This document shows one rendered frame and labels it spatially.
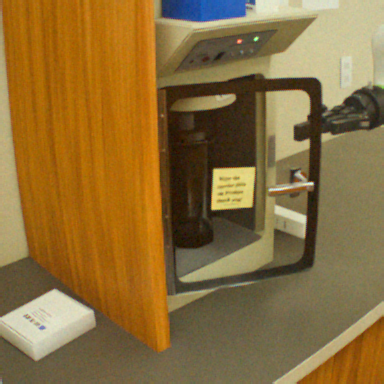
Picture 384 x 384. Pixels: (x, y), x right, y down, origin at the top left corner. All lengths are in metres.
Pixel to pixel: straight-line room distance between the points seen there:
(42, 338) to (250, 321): 0.40
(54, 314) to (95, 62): 0.48
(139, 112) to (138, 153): 0.07
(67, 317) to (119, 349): 0.12
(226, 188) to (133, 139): 0.24
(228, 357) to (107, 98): 0.49
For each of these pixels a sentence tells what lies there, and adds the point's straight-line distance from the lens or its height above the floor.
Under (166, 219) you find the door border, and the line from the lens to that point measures 1.13.
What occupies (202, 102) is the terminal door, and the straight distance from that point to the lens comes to 1.07.
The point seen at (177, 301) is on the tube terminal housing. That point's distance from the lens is 1.26.
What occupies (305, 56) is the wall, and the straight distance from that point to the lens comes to 2.06.
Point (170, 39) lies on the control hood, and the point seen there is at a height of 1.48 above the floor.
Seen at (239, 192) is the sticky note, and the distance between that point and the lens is 1.15.
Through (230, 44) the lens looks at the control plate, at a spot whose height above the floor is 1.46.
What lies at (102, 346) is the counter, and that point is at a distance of 1.17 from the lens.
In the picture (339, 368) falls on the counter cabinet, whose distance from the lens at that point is 1.33.
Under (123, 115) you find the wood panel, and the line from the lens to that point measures 0.98.
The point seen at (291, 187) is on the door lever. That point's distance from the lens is 1.12.
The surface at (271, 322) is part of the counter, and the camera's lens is 1.22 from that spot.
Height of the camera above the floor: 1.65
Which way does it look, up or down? 23 degrees down
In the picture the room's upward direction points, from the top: 2 degrees counter-clockwise
